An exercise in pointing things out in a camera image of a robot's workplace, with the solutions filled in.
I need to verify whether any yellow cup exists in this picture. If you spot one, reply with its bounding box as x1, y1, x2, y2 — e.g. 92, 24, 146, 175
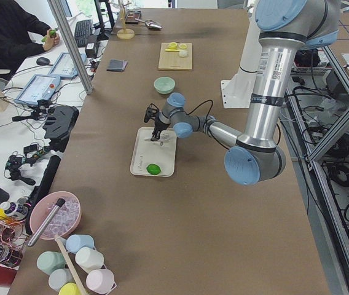
58, 282, 81, 295

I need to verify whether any metal scoop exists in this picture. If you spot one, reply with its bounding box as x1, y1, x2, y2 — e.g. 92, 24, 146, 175
135, 18, 163, 30

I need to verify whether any beige rabbit tray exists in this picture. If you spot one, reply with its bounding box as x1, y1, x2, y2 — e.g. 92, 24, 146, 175
130, 127, 177, 177

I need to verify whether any black keyboard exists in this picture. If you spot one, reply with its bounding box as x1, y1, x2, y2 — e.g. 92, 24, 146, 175
74, 19, 92, 48

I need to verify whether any green ceramic bowl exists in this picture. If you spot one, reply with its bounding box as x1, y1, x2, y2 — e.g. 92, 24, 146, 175
153, 76, 176, 94

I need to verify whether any bamboo cutting board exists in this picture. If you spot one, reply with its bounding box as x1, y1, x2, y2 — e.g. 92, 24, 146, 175
158, 42, 193, 71

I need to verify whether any blue cup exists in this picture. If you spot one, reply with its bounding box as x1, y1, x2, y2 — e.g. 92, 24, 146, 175
65, 234, 95, 254

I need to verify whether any grey folded cloth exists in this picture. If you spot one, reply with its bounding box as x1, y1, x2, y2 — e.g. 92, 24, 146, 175
106, 59, 128, 72

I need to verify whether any metal muddler stick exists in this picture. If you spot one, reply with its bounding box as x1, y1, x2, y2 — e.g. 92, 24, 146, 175
27, 198, 66, 247

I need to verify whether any green lime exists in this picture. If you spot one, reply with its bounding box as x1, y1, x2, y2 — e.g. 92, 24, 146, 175
146, 163, 162, 175

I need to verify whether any wooden mug tree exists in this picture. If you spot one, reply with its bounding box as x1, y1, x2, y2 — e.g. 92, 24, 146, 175
117, 0, 135, 40

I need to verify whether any grey cup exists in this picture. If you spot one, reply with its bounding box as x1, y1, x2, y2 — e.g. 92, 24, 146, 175
48, 269, 74, 292

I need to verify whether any seated person in black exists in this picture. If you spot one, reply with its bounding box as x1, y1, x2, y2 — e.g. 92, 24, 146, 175
0, 1, 60, 75

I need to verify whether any lemon slice stack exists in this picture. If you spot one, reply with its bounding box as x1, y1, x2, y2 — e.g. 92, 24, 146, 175
168, 42, 178, 49

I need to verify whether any far teach pendant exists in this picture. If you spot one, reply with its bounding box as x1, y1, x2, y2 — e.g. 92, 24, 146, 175
49, 52, 78, 79

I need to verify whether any aluminium frame post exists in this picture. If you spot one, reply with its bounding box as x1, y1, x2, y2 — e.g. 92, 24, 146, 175
47, 0, 93, 95

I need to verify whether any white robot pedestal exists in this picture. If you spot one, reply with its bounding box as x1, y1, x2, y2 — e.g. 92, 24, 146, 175
220, 0, 264, 109

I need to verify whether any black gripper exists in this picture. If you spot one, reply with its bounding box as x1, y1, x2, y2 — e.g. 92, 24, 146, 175
151, 112, 170, 141

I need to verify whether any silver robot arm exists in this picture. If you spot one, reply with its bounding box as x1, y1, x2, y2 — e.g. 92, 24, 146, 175
144, 1, 340, 185

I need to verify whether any near teach pendant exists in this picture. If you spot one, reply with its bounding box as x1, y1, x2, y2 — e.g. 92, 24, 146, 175
14, 74, 61, 106

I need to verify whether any white cup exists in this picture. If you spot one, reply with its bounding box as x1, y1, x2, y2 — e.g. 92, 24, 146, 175
75, 247, 104, 273

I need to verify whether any white ceramic spoon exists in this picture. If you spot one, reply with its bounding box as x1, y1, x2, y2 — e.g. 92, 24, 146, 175
144, 134, 171, 146

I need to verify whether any pink bowl with ice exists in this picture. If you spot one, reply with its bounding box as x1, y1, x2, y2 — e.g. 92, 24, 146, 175
29, 191, 82, 240

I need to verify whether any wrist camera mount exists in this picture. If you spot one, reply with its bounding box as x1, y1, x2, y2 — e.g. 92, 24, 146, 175
143, 103, 160, 123

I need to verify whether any black computer mouse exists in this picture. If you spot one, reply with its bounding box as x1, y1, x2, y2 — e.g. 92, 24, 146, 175
36, 57, 50, 65

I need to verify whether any teach pendant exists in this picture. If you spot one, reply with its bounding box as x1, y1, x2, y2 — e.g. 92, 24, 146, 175
49, 52, 78, 79
14, 74, 61, 106

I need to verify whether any green cup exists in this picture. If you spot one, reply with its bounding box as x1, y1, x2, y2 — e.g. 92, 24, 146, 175
36, 251, 66, 275

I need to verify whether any pink cup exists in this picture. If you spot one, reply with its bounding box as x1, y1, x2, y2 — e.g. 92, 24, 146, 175
86, 269, 115, 294

